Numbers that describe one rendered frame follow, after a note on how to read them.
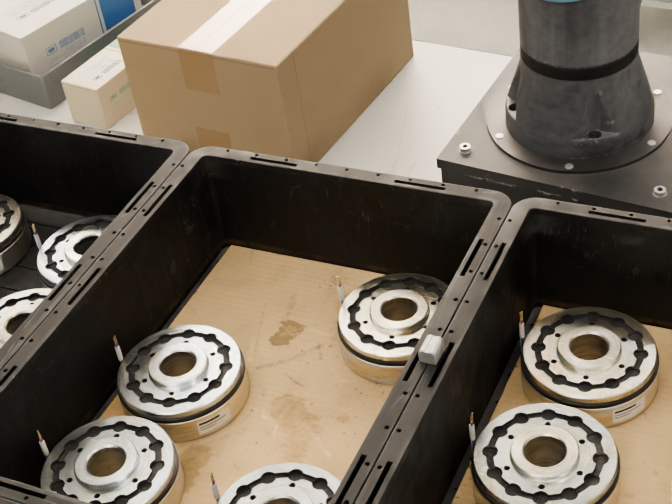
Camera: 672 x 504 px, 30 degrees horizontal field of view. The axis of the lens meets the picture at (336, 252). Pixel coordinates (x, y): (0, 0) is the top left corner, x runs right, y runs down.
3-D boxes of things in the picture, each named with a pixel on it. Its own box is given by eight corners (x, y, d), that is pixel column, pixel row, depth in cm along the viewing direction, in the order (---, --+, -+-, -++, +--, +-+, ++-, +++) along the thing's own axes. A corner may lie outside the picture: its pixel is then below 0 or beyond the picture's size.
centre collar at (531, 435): (523, 422, 91) (523, 416, 91) (589, 440, 89) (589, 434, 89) (499, 472, 88) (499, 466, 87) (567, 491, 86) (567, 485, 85)
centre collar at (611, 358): (569, 323, 98) (569, 317, 98) (630, 338, 96) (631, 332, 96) (546, 364, 95) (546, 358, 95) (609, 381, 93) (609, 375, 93)
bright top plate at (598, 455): (502, 394, 94) (502, 388, 94) (635, 428, 90) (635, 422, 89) (451, 493, 87) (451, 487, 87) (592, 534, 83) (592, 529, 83)
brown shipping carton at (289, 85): (272, 31, 174) (253, -76, 164) (414, 56, 164) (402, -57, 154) (146, 150, 155) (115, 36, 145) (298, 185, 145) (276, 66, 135)
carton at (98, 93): (184, 31, 177) (176, -7, 174) (219, 39, 174) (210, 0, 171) (72, 120, 163) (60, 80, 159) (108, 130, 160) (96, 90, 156)
